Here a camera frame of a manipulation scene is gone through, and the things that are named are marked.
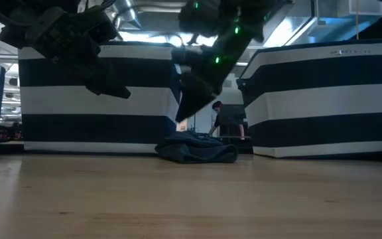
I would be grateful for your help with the navy white striped fabric bin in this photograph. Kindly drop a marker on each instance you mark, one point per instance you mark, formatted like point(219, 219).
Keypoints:
point(327, 99)
point(95, 129)

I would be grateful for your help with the person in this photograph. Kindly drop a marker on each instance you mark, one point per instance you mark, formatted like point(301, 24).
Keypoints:
point(217, 114)

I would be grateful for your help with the silver ceiling duct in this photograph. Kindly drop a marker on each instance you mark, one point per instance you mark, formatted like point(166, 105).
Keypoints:
point(128, 13)

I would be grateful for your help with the black Puma garment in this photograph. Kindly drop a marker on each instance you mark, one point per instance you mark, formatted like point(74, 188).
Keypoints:
point(194, 149)

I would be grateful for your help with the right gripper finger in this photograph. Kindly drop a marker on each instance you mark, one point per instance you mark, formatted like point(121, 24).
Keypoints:
point(194, 96)

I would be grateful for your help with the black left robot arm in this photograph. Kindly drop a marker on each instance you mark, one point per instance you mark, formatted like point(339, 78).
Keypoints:
point(28, 5)

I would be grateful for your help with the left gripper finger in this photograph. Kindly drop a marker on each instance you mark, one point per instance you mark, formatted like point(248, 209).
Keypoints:
point(108, 87)

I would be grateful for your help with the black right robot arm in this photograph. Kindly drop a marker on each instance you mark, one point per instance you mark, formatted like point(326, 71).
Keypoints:
point(244, 13)

